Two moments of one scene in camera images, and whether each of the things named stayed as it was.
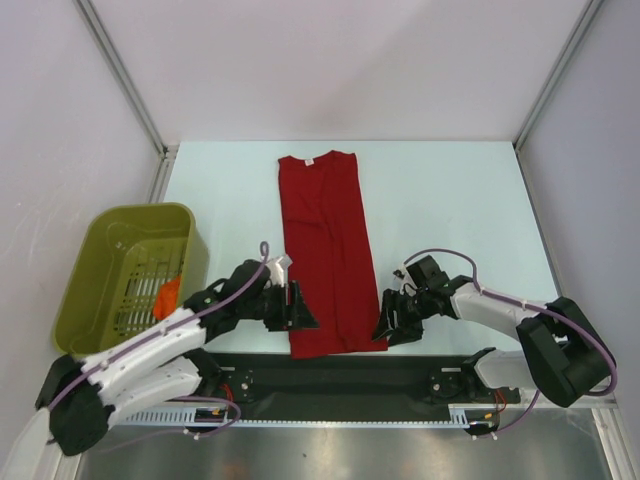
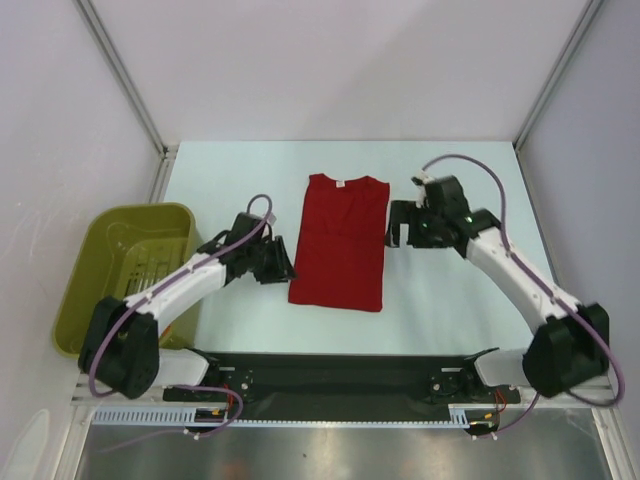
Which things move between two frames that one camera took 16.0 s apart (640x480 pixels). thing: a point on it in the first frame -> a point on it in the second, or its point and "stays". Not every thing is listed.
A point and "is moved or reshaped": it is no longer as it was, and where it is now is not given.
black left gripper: (295, 316) -> (281, 268)
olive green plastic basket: (118, 259) stays
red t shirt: (328, 253) is moved or reshaped
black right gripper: (403, 311) -> (409, 220)
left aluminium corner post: (165, 152) stays
